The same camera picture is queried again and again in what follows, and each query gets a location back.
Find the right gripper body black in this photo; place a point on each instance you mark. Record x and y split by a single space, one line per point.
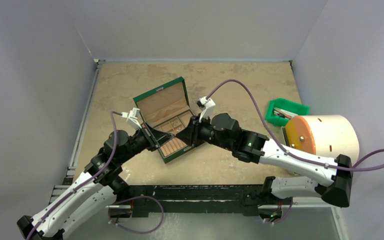
194 131

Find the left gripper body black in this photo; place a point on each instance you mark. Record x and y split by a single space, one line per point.
141 141

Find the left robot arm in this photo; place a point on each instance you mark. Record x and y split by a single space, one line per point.
99 183

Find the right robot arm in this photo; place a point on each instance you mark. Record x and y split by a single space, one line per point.
328 178

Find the green jewelry box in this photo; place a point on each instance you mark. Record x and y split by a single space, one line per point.
164 103

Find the green plastic bin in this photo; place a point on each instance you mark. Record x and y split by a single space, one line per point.
281 110

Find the white cylinder orange lid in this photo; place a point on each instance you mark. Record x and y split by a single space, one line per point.
323 135

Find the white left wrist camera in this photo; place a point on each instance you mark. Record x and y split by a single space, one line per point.
132 118

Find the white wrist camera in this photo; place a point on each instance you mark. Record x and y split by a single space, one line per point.
132 118
207 107

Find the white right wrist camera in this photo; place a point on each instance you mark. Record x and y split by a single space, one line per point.
207 107

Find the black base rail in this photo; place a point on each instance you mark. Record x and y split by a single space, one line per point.
250 200

